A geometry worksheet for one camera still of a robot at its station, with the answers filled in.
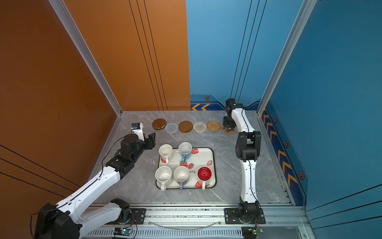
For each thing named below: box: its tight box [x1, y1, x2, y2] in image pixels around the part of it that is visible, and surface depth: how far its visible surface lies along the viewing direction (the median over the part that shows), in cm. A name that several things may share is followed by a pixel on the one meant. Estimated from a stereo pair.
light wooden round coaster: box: [178, 120, 193, 133], surface depth 111 cm
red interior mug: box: [196, 165, 213, 191], surface depth 83 cm
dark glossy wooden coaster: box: [151, 118, 167, 131], surface depth 114 cm
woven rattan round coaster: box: [206, 120, 222, 132], surface depth 114 cm
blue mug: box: [178, 141, 193, 163], surface depth 90 cm
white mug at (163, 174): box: [154, 165, 173, 192], surface depth 82 cm
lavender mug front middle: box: [173, 165, 190, 191], surface depth 83 cm
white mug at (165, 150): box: [158, 143, 174, 164], surface depth 90 cm
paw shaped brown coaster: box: [220, 125, 237, 136], surface depth 110 cm
